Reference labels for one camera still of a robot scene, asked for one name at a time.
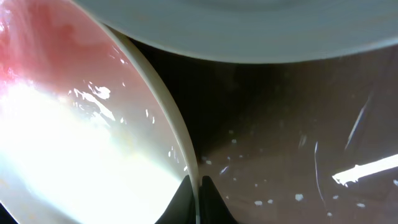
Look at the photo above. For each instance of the white plate front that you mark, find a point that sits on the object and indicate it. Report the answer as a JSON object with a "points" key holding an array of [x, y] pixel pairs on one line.
{"points": [[89, 131]]}

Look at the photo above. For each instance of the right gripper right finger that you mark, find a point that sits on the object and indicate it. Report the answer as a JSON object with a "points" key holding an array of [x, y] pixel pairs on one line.
{"points": [[213, 210]]}

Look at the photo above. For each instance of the large brown serving tray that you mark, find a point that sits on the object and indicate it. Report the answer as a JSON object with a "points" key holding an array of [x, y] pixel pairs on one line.
{"points": [[292, 143]]}

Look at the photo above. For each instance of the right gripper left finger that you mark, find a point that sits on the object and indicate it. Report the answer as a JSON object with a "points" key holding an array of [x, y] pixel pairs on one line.
{"points": [[181, 209]]}

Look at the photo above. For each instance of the pale green plate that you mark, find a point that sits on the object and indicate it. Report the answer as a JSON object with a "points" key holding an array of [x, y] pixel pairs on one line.
{"points": [[253, 31]]}

